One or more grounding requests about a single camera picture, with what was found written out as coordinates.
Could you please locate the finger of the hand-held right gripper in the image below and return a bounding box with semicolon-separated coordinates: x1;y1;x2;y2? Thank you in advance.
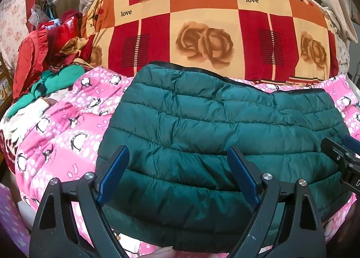
321;138;351;164
342;136;360;160

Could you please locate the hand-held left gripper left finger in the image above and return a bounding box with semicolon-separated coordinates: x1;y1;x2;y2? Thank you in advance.
29;145;130;258

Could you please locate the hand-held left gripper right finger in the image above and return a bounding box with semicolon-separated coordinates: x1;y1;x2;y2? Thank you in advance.
227;147;328;258

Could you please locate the green puffer jacket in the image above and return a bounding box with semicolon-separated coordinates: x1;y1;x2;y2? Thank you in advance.
96;61;352;254

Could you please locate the pink penguin print blanket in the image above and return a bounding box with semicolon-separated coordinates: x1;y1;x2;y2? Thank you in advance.
14;67;360;258

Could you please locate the floral pillow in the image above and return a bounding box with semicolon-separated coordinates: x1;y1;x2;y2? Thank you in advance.
336;37;353;76

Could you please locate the cream patterned cloth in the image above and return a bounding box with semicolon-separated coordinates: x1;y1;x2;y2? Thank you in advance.
0;97;54;150

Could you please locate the green garment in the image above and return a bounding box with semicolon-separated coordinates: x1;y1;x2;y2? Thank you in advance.
7;64;87;118

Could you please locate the purple patterned box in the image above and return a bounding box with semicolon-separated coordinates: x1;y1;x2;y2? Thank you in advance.
0;182;32;258

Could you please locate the red ruffled garment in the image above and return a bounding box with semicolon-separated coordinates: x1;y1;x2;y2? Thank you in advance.
13;26;58;101

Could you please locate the beige pillow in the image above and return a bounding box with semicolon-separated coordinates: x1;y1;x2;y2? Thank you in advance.
309;0;358;42

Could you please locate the shiny red bag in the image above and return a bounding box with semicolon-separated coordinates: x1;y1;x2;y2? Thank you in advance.
50;17;83;56

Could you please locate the orange red rose quilt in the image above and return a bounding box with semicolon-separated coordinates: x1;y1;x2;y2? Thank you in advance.
81;0;339;84

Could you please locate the floral curtain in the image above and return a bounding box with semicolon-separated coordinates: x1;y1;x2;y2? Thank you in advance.
0;0;46;65

